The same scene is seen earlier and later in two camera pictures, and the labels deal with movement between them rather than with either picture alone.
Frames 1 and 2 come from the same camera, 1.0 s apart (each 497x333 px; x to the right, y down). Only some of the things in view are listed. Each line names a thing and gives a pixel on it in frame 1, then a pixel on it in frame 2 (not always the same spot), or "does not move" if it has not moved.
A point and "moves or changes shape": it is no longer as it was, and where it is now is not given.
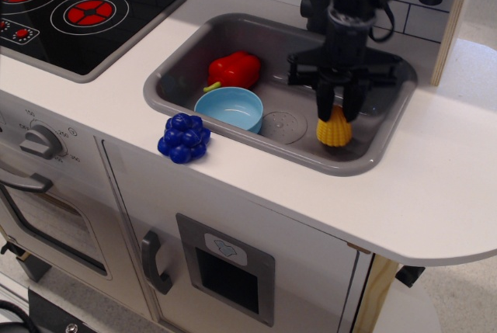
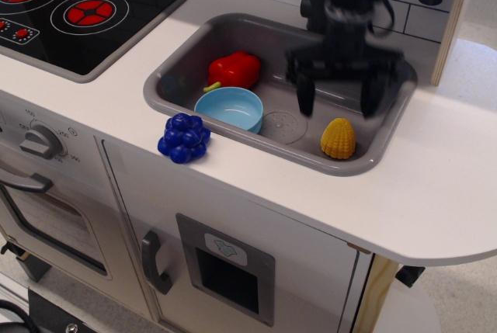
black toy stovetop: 81,19 does not move
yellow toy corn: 335,132 moves or changes shape
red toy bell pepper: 240,69 does not move
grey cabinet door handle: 150,245 does not move
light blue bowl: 236,105 does not move
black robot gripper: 344,60 → 345,53
